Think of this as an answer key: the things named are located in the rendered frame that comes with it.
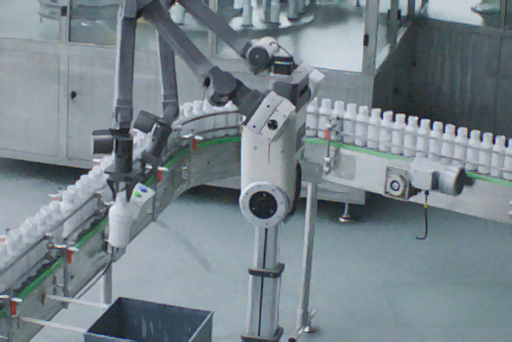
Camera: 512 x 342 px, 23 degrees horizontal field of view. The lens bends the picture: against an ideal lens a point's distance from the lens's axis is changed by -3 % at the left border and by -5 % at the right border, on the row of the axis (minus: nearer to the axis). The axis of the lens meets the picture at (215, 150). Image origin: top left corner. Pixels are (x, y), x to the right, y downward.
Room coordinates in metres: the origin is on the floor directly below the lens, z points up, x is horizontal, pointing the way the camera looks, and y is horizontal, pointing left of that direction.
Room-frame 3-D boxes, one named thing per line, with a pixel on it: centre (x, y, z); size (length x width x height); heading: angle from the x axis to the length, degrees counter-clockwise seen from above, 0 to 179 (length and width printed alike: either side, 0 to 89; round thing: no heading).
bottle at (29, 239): (3.81, 0.58, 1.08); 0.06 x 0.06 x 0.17
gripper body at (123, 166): (3.77, 0.27, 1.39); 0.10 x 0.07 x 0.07; 71
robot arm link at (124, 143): (3.76, 0.28, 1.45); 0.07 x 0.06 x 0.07; 103
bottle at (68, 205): (4.15, 0.48, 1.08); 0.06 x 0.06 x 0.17
